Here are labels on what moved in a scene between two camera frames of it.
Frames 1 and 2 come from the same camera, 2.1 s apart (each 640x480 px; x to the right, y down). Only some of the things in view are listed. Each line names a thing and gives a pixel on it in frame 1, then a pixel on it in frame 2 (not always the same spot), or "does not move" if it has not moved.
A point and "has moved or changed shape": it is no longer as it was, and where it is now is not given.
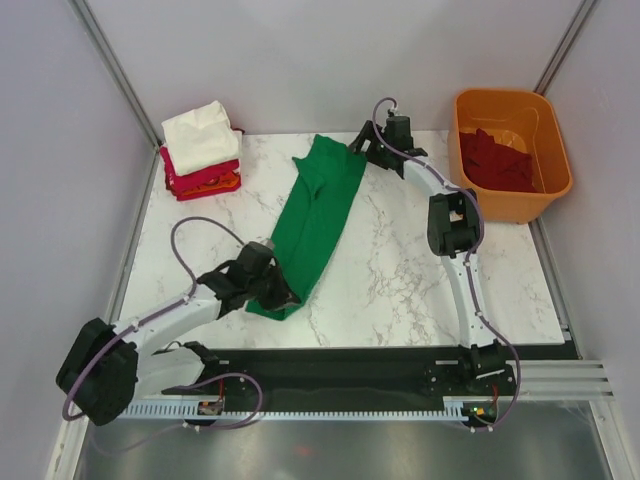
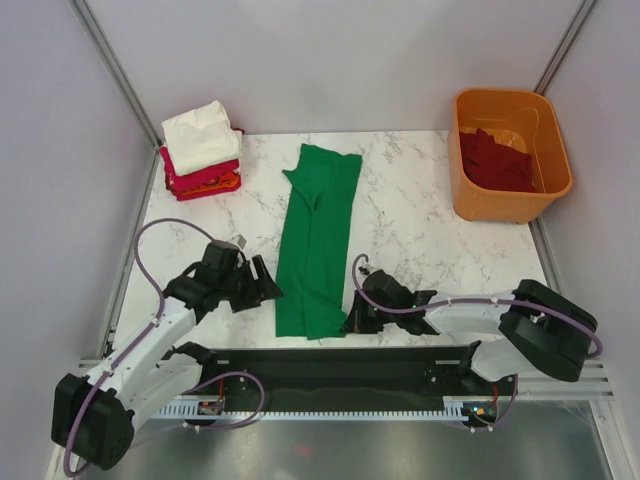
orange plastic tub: (506, 146) does not move
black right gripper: (368, 132) to (356, 322)
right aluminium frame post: (579, 20) does not move
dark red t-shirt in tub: (497, 167) does not move
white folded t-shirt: (202, 138) does not move
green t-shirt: (328, 175) has moved or changed shape
